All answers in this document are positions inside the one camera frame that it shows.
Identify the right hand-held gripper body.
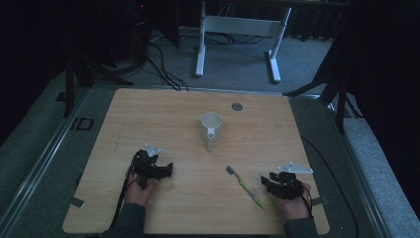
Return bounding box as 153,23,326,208
267,161,314,201

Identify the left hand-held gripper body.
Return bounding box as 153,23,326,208
131,142,166,190

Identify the person's right hand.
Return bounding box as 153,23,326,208
272,182,314,222

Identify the person's left hand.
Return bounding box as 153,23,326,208
123,168,160,208

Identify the green toothbrush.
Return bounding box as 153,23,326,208
225,165,267,211

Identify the grey tape piece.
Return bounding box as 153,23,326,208
311,196,330,207
61,194,86,209

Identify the white cup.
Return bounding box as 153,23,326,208
199,111,223,153

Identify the black tripod stand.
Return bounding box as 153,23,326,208
282,43,365,135
54,39,135,119

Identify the black computer tower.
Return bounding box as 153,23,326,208
129,0,152,65

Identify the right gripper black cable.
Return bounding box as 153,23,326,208
286,178,314,220

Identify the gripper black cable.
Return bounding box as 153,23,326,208
286,178,314,220
109,163,142,230

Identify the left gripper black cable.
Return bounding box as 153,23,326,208
109,163,142,230

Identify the long black cable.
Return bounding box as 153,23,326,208
300,136,361,238

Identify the black rectangular bracket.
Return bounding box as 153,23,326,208
69,116,95,132

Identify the bundle of black floor cables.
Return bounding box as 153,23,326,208
115,31,266,92

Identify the aluminium floor rail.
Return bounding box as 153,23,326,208
0,86,92,229

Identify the white desk frame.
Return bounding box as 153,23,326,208
194,0,293,84

